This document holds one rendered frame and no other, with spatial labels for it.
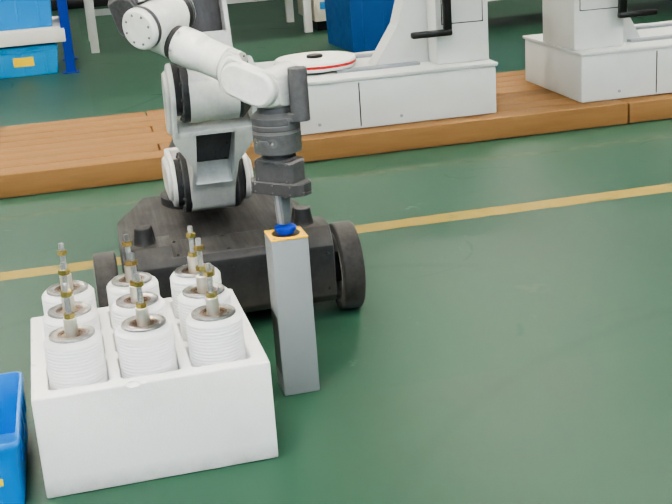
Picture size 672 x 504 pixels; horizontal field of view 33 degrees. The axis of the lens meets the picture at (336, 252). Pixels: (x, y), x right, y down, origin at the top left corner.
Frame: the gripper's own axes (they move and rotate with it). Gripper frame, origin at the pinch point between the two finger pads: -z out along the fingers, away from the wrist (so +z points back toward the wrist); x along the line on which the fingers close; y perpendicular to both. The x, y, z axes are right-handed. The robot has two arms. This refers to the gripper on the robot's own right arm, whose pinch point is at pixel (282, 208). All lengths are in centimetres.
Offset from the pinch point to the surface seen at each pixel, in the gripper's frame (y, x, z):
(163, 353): -35.3, -0.8, -15.4
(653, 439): 8, 68, -36
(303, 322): -1.4, 3.7, -21.7
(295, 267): -1.9, 3.2, -10.6
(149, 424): -40.7, -0.7, -26.0
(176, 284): -14.2, -15.4, -12.5
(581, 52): 236, -34, -10
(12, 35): 266, -369, -15
